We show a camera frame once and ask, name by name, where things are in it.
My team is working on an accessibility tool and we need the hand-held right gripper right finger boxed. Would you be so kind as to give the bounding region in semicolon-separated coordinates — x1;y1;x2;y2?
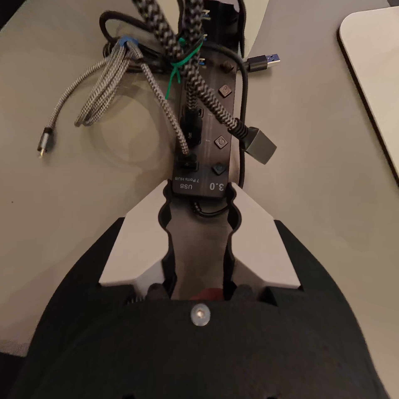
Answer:
225;183;303;297

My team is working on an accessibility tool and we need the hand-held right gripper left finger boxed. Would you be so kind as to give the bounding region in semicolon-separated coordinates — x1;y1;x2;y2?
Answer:
99;180;179;297

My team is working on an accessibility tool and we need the dark braided usb cable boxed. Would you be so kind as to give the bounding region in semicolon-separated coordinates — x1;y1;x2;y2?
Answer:
130;0;278;166

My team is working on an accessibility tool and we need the black hub cable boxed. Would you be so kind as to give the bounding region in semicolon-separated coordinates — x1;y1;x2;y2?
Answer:
98;0;251;220

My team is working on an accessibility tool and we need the silver braided usb cable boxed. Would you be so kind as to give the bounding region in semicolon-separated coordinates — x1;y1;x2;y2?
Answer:
36;36;200;174

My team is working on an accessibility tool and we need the blue usb cable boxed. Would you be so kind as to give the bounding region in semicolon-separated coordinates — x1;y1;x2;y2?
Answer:
245;53;283;75

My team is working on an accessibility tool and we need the slim black usb hub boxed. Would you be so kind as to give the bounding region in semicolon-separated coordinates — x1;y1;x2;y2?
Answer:
198;0;247;52

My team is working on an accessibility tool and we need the white stand base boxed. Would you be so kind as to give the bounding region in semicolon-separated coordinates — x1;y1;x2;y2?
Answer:
336;6;399;187

